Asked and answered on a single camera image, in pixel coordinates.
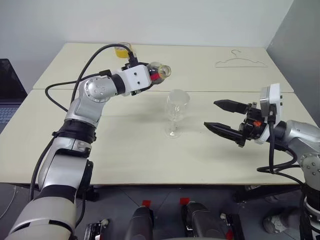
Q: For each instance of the red floor tape marker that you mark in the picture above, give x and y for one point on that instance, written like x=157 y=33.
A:
x=146 y=202
x=184 y=200

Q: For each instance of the black table frame bar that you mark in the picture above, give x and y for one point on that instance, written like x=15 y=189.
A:
x=265 y=195

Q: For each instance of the dark laptop computer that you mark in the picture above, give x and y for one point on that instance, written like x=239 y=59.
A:
x=10 y=82

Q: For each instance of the glass of orange juice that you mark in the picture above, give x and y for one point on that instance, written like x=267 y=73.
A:
x=120 y=52

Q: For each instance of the dark rounded shape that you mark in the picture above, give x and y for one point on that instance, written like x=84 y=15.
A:
x=142 y=225
x=198 y=220

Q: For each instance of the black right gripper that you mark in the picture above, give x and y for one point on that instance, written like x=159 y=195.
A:
x=251 y=130

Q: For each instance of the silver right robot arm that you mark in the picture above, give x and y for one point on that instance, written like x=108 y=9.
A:
x=302 y=140

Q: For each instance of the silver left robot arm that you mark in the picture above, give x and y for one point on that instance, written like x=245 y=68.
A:
x=87 y=102

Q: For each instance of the black floor bracket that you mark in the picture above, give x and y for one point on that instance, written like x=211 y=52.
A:
x=96 y=231
x=232 y=228

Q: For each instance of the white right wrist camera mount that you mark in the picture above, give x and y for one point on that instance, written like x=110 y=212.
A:
x=275 y=97

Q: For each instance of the small glass bottle red label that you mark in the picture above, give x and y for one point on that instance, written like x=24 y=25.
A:
x=162 y=71

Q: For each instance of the clear wine glass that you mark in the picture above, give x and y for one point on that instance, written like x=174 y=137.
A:
x=177 y=105

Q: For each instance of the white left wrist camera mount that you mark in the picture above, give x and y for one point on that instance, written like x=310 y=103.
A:
x=137 y=77

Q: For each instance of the grey crumpled floor object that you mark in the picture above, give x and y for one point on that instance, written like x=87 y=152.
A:
x=280 y=221

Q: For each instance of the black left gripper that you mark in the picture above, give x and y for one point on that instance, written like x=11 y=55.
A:
x=143 y=90

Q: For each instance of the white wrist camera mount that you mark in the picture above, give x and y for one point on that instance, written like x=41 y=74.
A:
x=275 y=97
x=137 y=77

